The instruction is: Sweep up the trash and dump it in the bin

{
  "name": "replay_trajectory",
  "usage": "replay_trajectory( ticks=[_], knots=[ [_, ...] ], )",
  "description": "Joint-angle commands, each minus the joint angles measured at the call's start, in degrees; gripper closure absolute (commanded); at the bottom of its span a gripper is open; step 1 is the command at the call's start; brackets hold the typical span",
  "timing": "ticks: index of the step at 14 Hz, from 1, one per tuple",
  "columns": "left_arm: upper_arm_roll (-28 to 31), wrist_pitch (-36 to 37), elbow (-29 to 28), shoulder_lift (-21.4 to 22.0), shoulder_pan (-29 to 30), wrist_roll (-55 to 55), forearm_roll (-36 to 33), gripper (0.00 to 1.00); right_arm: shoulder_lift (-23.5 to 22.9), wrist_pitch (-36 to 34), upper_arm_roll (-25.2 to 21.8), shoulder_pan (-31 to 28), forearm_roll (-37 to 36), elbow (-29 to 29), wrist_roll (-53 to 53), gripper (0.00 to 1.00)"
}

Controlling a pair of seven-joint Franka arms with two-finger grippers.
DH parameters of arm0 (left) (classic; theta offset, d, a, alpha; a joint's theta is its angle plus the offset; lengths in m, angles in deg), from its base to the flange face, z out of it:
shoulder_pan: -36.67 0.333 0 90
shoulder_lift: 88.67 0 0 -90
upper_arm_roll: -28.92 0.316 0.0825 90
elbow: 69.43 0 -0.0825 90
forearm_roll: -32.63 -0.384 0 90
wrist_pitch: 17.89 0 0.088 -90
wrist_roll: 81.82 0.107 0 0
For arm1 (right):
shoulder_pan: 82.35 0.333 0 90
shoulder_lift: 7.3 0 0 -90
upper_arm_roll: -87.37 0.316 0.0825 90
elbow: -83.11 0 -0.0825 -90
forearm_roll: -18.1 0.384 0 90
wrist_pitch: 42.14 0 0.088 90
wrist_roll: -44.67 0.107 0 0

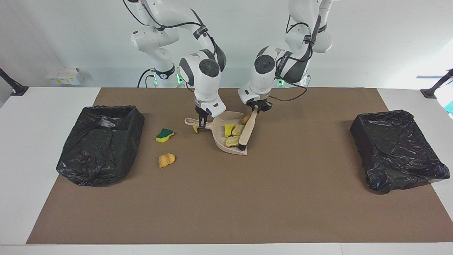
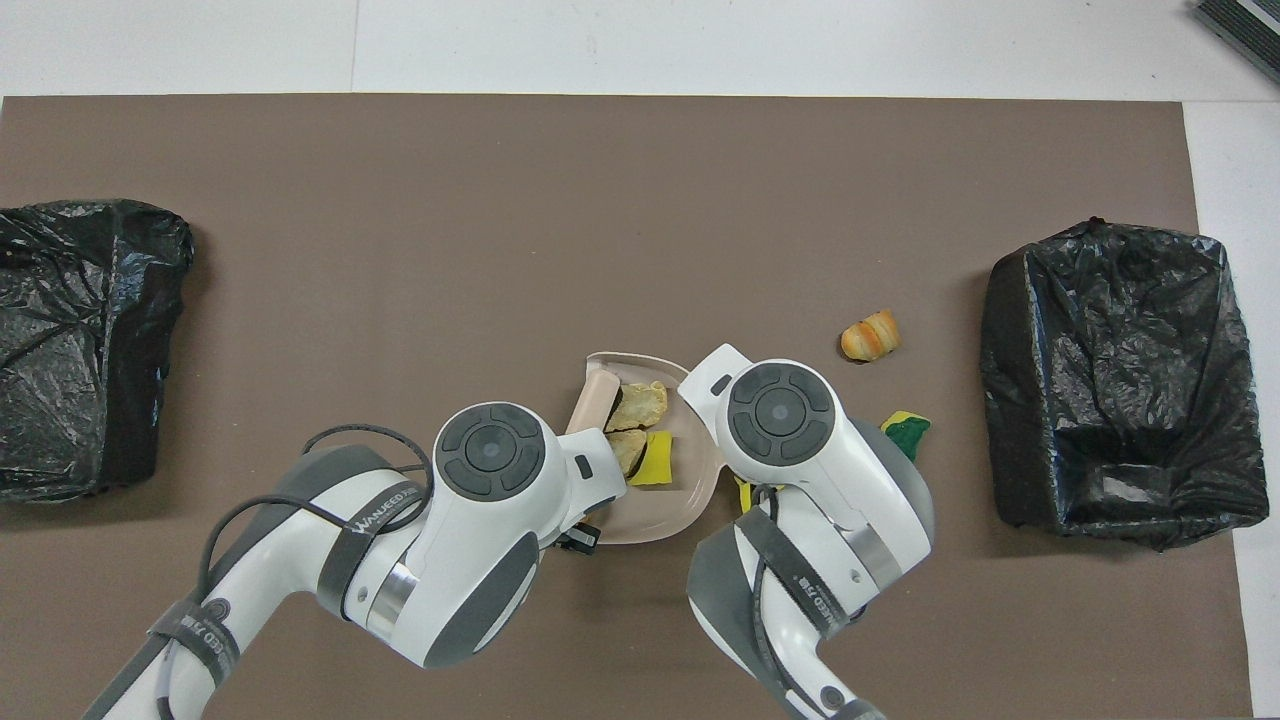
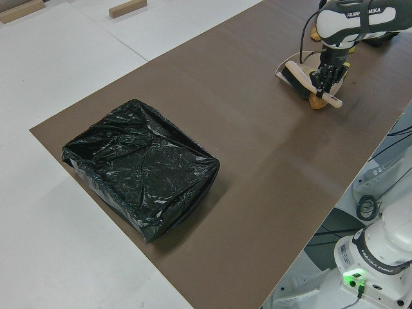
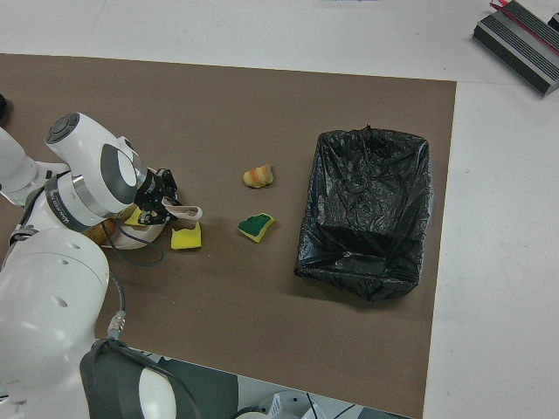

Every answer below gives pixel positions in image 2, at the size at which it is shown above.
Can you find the pale croissant half piece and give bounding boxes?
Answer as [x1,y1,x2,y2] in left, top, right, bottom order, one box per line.
[604,380,669,433]
[606,430,649,479]

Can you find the beige plastic dustpan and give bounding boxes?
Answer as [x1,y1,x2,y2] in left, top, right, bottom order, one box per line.
[565,350,726,546]

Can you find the small yellow sponge piece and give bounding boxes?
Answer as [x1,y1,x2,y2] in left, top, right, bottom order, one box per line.
[627,431,679,489]

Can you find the beige hand brush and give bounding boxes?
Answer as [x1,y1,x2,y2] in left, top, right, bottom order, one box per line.
[568,364,621,436]

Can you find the green and yellow sponge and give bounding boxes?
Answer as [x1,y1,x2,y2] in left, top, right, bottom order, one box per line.
[880,410,933,463]

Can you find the orange striped toy croissant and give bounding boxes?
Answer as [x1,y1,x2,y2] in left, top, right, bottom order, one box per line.
[840,308,902,363]

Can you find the bin with black bag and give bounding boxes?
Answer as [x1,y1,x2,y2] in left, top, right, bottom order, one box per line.
[0,198,195,504]
[980,217,1271,552]

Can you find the brown table mat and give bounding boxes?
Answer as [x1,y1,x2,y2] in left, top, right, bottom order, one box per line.
[0,94,1254,720]

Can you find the dark ribbed device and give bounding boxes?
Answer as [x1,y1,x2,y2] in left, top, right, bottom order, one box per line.
[1193,0,1280,86]

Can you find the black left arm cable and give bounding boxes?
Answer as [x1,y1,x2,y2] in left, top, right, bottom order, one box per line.
[195,425,436,601]

